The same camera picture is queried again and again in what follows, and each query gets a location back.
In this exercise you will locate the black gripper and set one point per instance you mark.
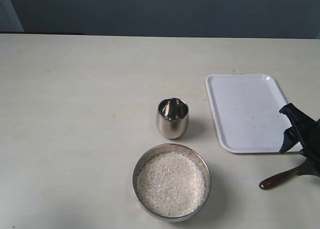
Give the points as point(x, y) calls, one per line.
point(307, 133)

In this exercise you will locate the dark brown wooden spoon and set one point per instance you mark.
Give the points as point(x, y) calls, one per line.
point(279, 178)

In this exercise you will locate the stainless steel cup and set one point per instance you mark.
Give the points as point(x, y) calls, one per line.
point(172, 118)

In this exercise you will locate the steel bowl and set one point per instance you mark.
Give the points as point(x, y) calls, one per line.
point(181, 149)

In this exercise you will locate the grainy beige powder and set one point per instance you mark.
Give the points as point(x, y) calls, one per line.
point(171, 185)

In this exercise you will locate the white rectangular plastic tray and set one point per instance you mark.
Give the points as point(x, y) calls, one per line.
point(245, 109)

